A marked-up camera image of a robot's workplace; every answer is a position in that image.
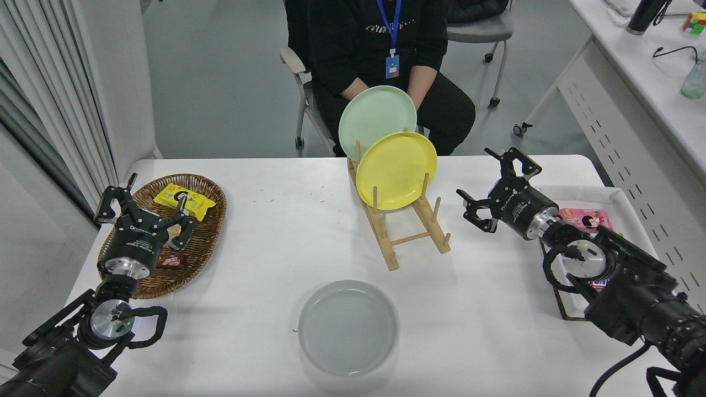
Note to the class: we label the person's right forearm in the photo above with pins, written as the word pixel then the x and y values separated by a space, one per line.
pixel 356 89

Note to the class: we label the person's left hand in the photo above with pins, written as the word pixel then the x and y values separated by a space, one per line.
pixel 419 98

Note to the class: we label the yellow snack packet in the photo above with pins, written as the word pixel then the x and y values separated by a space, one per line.
pixel 198 207

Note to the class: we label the yellow plate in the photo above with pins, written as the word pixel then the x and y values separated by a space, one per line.
pixel 394 171

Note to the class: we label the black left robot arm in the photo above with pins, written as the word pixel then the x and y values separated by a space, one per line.
pixel 55 364

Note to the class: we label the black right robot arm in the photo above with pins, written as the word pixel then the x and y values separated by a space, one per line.
pixel 634 292

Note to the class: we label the tan snack packet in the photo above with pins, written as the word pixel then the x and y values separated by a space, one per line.
pixel 175 234

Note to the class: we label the white tray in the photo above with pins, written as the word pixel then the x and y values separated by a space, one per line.
pixel 606 196

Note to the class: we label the person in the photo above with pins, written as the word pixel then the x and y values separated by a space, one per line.
pixel 331 44

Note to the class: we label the grey plate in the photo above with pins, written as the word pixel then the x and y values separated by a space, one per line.
pixel 347 328

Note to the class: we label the Snickers bar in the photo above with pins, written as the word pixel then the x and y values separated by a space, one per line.
pixel 600 284

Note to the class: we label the wooden plate rack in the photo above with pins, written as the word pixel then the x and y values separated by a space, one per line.
pixel 391 263

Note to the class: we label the pale green plate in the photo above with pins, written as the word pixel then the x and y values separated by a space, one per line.
pixel 375 118

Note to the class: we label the chair with white armrests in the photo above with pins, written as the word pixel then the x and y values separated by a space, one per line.
pixel 292 58

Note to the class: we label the pale green plastic bottle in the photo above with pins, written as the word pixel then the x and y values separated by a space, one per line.
pixel 694 80

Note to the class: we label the colourful puzzle cube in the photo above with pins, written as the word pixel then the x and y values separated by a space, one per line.
pixel 695 23

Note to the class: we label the grey white curtain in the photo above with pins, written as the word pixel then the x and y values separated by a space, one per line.
pixel 44 82

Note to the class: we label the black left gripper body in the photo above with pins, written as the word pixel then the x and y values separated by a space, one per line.
pixel 135 242

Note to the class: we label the dark red snack bar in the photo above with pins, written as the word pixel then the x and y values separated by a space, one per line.
pixel 174 262

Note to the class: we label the black jacket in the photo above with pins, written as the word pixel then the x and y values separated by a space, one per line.
pixel 474 10

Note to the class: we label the white desk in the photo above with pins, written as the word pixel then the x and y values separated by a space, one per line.
pixel 651 82

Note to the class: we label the brown wicker basket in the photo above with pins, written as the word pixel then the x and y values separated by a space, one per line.
pixel 204 242

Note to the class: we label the person's left forearm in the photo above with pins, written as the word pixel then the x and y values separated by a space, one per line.
pixel 422 77

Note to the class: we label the pink snack packet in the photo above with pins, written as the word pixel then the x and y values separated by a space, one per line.
pixel 573 215

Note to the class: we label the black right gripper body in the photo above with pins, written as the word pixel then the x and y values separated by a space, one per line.
pixel 521 207

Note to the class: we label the grey wheeled chair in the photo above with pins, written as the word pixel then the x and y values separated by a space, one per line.
pixel 485 30

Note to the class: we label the black flask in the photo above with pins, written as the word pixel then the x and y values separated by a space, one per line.
pixel 645 14

